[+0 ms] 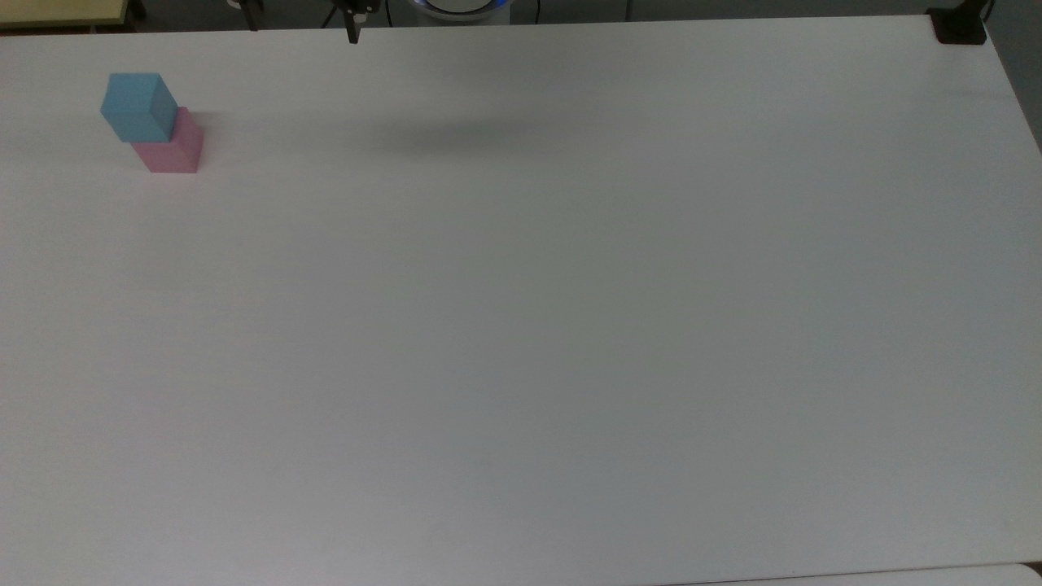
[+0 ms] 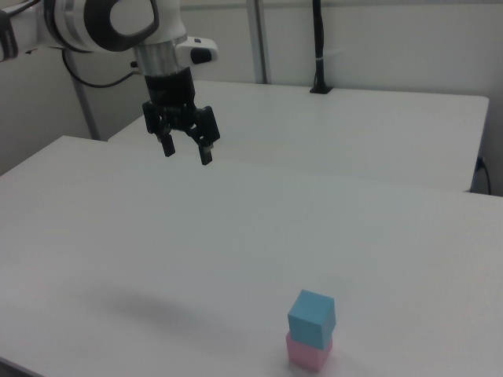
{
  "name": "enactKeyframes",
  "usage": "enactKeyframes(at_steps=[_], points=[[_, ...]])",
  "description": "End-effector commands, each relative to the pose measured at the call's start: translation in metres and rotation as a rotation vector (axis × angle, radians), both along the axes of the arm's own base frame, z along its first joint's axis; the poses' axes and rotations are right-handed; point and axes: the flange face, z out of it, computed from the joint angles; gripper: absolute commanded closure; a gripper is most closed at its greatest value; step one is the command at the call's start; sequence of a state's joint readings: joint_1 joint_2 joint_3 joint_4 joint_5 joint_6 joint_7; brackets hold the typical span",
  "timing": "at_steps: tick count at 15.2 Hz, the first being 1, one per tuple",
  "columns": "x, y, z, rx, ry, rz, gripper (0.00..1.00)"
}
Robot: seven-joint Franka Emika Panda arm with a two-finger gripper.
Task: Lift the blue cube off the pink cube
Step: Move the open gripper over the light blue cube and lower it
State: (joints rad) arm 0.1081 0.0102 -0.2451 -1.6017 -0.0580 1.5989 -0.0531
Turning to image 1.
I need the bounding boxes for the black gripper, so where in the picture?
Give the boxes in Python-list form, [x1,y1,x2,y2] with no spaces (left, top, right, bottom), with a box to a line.
[337,0,381,44]

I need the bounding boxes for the pink cube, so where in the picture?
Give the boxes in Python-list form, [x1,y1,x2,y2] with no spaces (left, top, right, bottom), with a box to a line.
[130,107,204,174]

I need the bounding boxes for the blue cube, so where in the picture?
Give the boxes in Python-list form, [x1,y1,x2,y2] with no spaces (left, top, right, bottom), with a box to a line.
[100,72,179,144]

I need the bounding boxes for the yellow wooden table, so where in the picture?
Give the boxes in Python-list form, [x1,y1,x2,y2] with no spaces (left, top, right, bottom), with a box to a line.
[0,0,133,33]

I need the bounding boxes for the white robot base blue ring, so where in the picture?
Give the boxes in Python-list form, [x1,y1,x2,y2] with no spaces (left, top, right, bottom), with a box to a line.
[409,0,514,26]

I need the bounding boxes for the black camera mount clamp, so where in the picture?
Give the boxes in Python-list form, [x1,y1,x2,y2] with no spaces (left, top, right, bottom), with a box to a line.
[926,0,996,46]

